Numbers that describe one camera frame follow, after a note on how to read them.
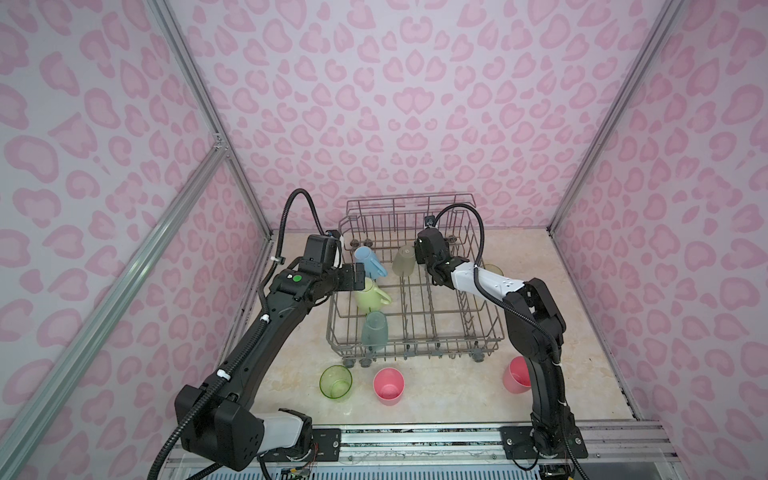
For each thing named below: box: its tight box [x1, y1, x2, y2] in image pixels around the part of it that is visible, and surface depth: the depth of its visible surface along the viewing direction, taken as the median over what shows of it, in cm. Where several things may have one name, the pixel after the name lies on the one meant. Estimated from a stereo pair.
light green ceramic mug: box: [355, 277, 392, 315], surface depth 91 cm
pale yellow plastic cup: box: [392, 245, 416, 277], surface depth 100 cm
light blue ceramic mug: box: [354, 246, 388, 280], surface depth 97 cm
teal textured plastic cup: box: [361, 311, 389, 351], surface depth 84 cm
